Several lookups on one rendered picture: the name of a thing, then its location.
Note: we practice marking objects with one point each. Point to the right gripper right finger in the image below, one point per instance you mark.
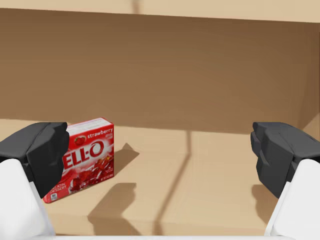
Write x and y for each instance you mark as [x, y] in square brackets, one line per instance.
[280, 155]

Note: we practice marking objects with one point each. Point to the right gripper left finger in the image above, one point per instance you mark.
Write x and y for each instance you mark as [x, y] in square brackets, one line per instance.
[37, 152]

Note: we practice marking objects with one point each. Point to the red and white carton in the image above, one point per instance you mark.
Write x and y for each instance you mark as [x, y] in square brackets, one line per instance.
[96, 152]

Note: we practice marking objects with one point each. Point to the pale wooden shelf unit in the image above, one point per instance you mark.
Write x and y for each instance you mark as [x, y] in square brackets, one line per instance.
[175, 75]

